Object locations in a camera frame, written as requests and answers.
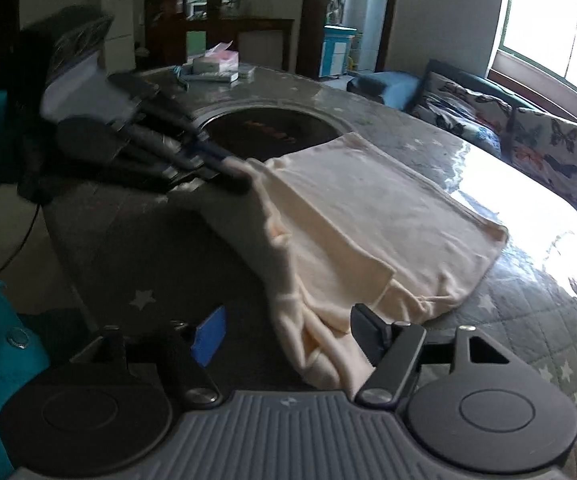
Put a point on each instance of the blue corner sofa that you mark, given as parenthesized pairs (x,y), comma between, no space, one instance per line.
(388,85)

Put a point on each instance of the light blue small cabinet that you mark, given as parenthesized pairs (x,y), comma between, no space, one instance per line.
(337,50)

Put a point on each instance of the cream knit garment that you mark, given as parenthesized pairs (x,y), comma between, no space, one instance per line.
(368,220)

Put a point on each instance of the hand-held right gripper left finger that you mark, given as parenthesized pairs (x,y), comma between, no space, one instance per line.
(211,336)

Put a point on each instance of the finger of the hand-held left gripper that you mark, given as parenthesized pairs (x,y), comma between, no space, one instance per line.
(168,110)
(178,162)

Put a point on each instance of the pink and white tissue pack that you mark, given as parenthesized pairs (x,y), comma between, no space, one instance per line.
(216,60)

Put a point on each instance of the dark wooden door frame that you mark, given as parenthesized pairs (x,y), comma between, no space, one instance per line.
(313,15)

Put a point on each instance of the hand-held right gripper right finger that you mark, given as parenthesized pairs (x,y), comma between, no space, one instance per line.
(368,331)

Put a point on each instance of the green framed window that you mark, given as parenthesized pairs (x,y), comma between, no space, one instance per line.
(553,15)

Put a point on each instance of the large butterfly print pillow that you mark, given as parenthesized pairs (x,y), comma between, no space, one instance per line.
(551,150)

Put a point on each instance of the small butterfly print pillow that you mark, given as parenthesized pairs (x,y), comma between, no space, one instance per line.
(468,102)

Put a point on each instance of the flat white box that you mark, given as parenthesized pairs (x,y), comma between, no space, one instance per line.
(211,78)

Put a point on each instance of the grey quilted star table cover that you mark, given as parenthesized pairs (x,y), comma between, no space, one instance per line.
(518,280)

